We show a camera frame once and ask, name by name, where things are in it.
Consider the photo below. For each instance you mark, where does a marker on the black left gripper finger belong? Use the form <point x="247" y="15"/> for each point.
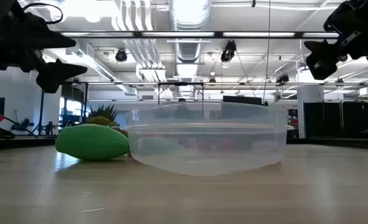
<point x="52" y="40"/>
<point x="55" y="76"/>

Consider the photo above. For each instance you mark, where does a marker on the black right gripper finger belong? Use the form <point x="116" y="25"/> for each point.
<point x="324" y="65"/>
<point x="324" y="46"/>

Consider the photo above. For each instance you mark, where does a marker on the clear plastic tupperware container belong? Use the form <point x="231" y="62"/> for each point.
<point x="205" y="155"/>

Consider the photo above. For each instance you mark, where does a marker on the black ceiling spotlight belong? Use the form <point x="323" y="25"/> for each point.
<point x="228" y="51"/>
<point x="121" y="56"/>
<point x="282" y="78"/>

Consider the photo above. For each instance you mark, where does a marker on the black stand equipment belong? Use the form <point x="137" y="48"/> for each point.
<point x="48" y="128"/>

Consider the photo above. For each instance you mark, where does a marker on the black tripod equipment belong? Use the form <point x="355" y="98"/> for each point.
<point x="24" y="124"/>

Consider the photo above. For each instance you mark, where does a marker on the toy pineapple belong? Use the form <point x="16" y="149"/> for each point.
<point x="101" y="119"/>

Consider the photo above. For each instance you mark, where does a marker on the green corn husk toy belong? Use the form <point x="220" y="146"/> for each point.
<point x="90" y="143"/>

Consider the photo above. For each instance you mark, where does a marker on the brown toy kiwi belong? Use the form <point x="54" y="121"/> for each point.
<point x="122" y="130"/>

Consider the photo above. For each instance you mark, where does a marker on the black monitor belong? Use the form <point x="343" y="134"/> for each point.
<point x="243" y="100"/>

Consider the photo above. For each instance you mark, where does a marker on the small pendant ceiling lamp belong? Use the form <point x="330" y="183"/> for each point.
<point x="212" y="80"/>

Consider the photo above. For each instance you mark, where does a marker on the person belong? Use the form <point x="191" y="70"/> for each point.
<point x="181" y="99"/>

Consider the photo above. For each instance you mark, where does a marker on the black partition wall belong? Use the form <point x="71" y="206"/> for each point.
<point x="333" y="118"/>

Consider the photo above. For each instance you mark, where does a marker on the silver ceiling air duct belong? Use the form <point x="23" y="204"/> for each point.
<point x="190" y="53"/>

